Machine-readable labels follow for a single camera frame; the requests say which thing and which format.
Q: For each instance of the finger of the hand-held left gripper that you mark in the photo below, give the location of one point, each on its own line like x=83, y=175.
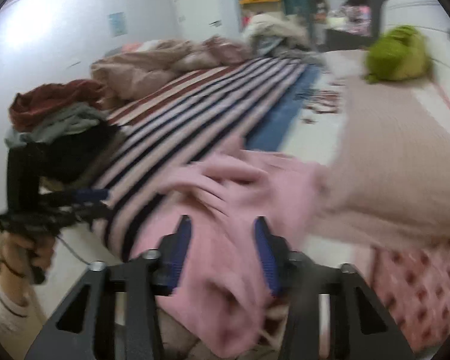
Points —
x=93, y=212
x=92, y=195

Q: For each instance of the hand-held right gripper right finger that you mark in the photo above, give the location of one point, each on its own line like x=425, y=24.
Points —
x=266, y=257

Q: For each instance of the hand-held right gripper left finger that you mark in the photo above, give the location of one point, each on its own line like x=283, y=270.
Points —
x=182, y=249

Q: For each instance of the pink dotted garment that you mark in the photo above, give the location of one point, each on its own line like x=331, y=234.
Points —
x=225, y=202

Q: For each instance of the person's left forearm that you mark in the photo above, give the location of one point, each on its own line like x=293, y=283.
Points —
x=5, y=307

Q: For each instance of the person's left hand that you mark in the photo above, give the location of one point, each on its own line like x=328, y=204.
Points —
x=20, y=251

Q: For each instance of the black garment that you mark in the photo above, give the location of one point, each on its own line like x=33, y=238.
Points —
x=78, y=153

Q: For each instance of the grey garment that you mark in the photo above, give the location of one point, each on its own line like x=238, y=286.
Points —
x=60, y=123

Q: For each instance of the red garment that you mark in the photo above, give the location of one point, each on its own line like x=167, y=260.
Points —
x=56, y=101

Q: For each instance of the striped blanket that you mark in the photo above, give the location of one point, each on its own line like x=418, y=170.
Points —
x=195, y=112

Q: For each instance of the beige knit blanket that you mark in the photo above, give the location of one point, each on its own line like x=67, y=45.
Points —
x=393, y=165

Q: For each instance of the pink dotted bedsheet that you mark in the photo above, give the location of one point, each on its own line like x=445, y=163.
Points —
x=423, y=292

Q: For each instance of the white door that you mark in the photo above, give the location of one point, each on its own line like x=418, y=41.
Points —
x=197, y=3

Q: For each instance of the cream comforter pile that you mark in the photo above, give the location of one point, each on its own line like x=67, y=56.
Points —
x=273, y=32

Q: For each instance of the green plush toy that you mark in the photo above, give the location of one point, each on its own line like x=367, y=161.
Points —
x=395, y=54

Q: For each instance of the yellow shelf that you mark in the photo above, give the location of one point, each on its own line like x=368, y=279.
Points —
x=260, y=0

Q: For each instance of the white headboard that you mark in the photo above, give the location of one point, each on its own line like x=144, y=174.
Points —
x=435, y=18

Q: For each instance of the blue wall poster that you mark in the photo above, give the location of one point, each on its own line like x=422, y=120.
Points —
x=116, y=24

